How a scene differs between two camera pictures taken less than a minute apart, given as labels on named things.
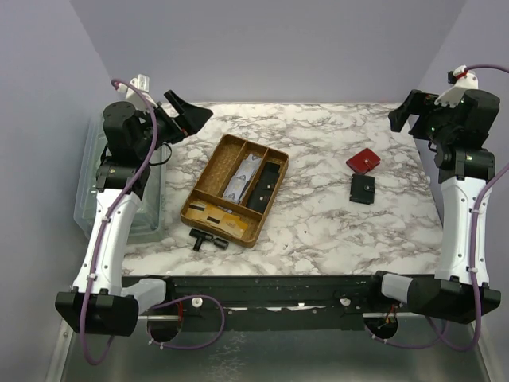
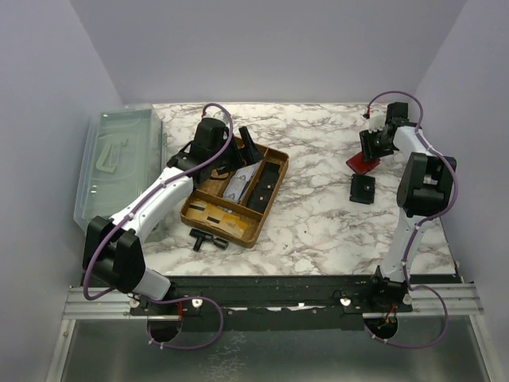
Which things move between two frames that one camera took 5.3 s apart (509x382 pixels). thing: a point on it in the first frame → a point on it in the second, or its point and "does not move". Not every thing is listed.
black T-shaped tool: [202, 236] does not move
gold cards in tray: [215, 216] does not move
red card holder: [364, 161] does not move
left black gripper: [171, 124] → [237, 154]
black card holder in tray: [264, 187] does not move
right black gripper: [416, 115] → [370, 144]
